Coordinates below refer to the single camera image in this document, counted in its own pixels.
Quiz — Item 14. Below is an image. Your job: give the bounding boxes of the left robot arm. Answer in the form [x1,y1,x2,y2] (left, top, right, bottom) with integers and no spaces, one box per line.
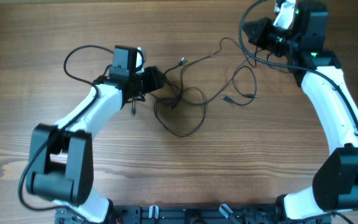
[18,45,164,223]

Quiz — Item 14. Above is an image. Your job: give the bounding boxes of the right camera cable black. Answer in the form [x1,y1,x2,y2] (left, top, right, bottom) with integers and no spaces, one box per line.
[237,0,358,224]

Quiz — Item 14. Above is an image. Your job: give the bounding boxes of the camera cable black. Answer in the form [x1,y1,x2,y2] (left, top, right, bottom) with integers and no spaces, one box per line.
[237,0,358,224]
[17,45,114,212]

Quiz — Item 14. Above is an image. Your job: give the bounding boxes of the left camera cable black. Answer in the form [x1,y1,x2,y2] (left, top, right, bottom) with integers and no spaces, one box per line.
[17,45,114,212]

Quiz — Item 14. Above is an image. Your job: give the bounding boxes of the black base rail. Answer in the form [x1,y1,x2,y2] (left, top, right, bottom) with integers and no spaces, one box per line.
[54,203,332,224]

